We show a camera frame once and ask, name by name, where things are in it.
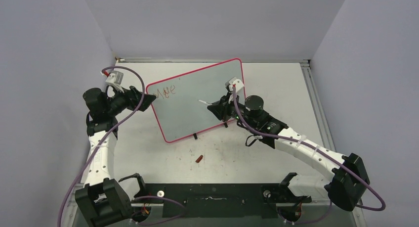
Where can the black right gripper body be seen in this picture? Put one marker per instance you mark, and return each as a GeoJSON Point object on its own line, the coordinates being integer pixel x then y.
{"type": "Point", "coordinates": [228, 110]}

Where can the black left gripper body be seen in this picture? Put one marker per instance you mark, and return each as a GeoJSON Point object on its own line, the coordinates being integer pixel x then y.
{"type": "Point", "coordinates": [125, 102]}

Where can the white whiteboard marker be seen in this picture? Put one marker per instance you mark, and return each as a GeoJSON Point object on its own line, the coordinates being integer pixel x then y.
{"type": "Point", "coordinates": [204, 102]}

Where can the red marker cap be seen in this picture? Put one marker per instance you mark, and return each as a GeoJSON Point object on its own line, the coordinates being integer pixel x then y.
{"type": "Point", "coordinates": [198, 160]}

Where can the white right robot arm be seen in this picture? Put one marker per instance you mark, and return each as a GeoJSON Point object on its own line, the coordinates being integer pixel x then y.
{"type": "Point", "coordinates": [344, 177]}

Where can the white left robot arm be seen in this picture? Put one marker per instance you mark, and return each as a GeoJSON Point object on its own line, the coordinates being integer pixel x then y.
{"type": "Point", "coordinates": [104, 200]}

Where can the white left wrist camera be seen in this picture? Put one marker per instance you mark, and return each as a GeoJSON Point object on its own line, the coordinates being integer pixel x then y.
{"type": "Point", "coordinates": [114, 80]}

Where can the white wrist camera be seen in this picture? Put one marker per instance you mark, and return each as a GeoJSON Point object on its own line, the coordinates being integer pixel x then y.
{"type": "Point", "coordinates": [234, 83]}
{"type": "Point", "coordinates": [114, 80]}

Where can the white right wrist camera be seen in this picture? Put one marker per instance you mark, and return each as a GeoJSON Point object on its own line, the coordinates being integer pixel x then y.
{"type": "Point", "coordinates": [234, 83]}

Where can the whiteboard with pink frame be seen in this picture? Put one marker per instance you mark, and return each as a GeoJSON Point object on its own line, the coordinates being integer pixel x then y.
{"type": "Point", "coordinates": [178, 112]}

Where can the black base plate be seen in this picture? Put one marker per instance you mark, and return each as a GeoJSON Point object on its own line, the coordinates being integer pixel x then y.
{"type": "Point", "coordinates": [234, 200]}

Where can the aluminium rail frame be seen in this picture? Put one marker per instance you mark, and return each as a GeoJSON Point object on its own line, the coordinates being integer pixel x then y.
{"type": "Point", "coordinates": [289, 95]}

